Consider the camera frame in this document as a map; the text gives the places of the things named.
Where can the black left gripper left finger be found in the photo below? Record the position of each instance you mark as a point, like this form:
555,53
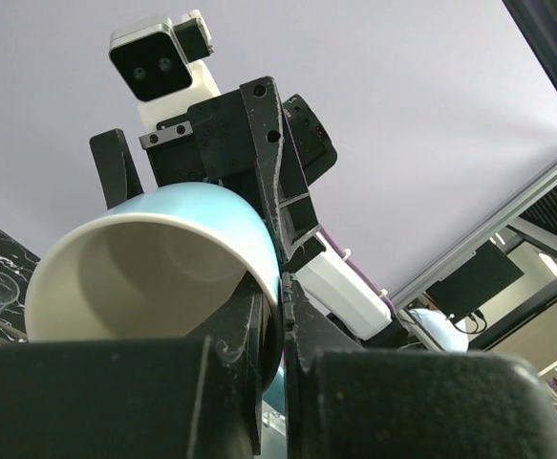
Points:
226,413

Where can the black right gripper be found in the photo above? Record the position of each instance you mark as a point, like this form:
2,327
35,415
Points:
225,140

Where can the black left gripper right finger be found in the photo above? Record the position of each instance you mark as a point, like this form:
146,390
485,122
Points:
308,337

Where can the light blue ceramic mug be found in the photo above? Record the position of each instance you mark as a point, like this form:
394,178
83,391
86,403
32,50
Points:
155,266

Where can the blue floral mug orange inside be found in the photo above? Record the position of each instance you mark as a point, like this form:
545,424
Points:
441,329

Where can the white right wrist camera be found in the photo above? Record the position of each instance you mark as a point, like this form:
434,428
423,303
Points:
162,63

